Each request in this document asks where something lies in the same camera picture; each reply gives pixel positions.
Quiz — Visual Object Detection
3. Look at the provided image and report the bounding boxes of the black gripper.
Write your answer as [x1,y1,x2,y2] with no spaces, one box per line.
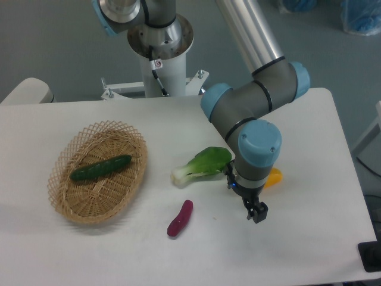
[225,162,268,225]

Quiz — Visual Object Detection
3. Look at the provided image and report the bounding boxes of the green cucumber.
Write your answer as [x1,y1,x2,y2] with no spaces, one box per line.
[69,154,132,181]

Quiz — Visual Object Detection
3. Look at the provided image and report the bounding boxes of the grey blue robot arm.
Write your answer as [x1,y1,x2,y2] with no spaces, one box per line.
[92,1,310,223]

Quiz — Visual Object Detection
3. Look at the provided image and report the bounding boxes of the woven wicker basket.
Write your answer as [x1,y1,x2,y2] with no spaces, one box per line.
[48,121,148,224]

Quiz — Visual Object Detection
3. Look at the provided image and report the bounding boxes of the yellow mango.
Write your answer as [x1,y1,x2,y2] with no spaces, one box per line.
[264,167,283,188]

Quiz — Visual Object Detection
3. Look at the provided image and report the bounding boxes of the green bok choy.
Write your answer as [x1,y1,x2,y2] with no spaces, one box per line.
[170,147,232,186]

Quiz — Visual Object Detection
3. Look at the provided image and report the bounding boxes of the purple sweet potato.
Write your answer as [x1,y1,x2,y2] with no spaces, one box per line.
[167,200,193,238]

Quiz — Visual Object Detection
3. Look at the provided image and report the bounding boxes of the black device at edge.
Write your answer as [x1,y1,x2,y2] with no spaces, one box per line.
[358,241,380,273]

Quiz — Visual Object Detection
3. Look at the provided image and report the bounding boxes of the white furniture at right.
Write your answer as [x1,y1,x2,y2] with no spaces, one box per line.
[351,101,380,156]

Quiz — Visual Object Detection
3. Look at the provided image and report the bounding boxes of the blue plastic bag left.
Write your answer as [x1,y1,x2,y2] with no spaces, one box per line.
[280,0,317,13]

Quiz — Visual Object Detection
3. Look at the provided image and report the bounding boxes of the blue plastic bag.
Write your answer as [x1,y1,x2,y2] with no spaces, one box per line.
[341,0,380,36]
[280,0,317,13]

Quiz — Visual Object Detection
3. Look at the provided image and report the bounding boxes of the blue plastic bag right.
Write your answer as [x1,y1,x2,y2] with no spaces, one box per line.
[341,0,380,36]

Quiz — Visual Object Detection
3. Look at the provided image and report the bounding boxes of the white chair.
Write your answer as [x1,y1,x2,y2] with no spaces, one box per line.
[1,77,56,106]

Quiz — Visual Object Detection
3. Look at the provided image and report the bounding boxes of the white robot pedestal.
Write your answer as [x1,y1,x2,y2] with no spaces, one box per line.
[102,14,209,100]

